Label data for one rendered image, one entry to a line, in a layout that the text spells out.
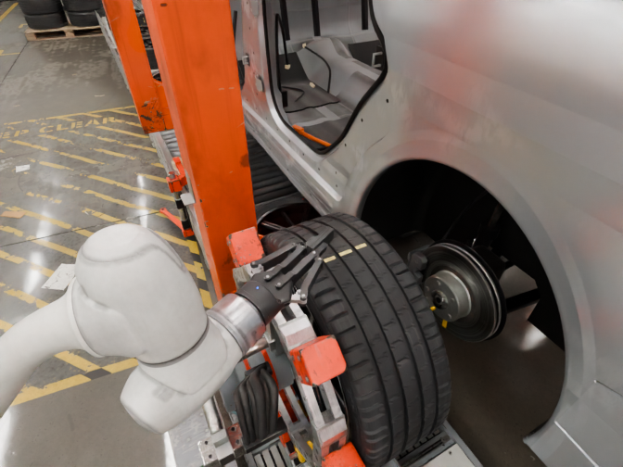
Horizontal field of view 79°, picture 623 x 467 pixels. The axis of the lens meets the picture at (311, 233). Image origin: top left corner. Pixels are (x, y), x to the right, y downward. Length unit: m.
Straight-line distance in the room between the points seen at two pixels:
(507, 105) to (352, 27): 2.79
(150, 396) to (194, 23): 0.73
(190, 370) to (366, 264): 0.46
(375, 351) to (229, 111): 0.67
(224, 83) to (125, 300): 0.66
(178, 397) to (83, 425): 1.62
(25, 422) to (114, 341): 1.84
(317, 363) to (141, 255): 0.40
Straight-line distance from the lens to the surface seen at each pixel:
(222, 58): 0.97
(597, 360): 0.91
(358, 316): 0.78
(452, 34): 0.91
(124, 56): 2.92
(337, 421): 0.85
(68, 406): 2.25
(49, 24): 9.03
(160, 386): 0.55
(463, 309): 1.22
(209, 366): 0.55
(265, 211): 2.09
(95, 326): 0.47
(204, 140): 1.02
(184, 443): 1.46
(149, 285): 0.44
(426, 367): 0.87
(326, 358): 0.72
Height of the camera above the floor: 1.76
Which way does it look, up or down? 41 degrees down
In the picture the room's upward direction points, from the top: straight up
